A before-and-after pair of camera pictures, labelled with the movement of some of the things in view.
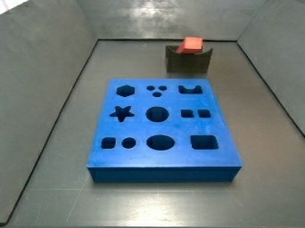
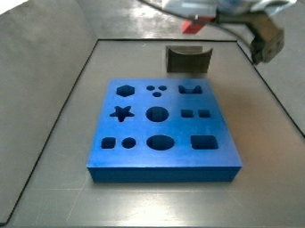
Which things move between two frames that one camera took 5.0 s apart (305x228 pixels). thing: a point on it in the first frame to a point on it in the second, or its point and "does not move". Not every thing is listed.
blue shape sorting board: [163, 134] does not move
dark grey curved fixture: [187, 63] does not move
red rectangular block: [190, 45] to [190, 27]
